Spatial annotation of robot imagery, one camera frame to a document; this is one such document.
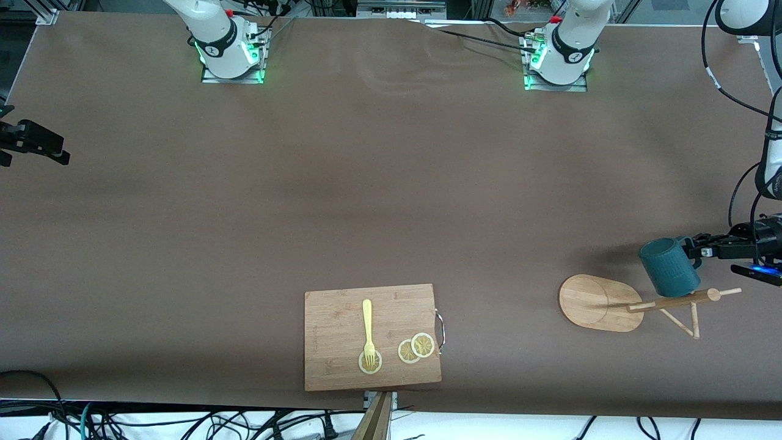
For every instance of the teal mug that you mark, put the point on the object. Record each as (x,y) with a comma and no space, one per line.
(669,269)

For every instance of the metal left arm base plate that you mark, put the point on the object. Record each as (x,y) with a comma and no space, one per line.
(580,85)

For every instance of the colourful toy pile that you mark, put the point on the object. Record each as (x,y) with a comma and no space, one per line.
(525,6)

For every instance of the wooden beam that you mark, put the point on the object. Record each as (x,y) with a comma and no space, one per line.
(376,421)

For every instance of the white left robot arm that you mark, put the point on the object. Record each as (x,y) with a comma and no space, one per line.
(571,36)

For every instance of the yellow plastic fork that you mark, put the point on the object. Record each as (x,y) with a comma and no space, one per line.
(367,318)

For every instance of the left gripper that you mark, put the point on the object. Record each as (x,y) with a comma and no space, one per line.
(765,235)

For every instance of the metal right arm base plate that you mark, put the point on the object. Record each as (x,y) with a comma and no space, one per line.
(264,61)

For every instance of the metal bracket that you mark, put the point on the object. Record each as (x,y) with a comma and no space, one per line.
(394,400)

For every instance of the wooden cup rack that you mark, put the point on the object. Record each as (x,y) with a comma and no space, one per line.
(595,302)

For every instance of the grey network switch box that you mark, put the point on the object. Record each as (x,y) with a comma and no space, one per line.
(400,7)

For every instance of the dried lemon slice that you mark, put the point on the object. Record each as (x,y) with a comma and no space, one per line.
(423,345)
(404,352)
(374,365)

